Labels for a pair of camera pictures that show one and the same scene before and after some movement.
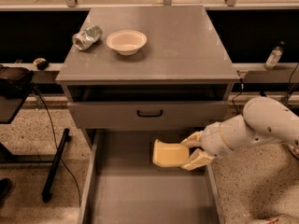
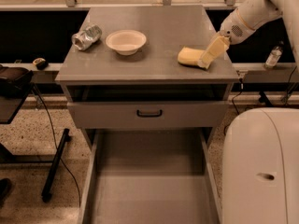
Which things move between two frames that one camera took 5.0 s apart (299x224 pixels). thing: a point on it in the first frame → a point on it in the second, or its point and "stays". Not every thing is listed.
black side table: (10, 105) stays
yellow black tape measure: (41, 63) stays
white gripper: (212, 139) → (234, 28)
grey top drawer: (149, 114) stays
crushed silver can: (86, 37) stays
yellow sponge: (170, 154) → (190, 56)
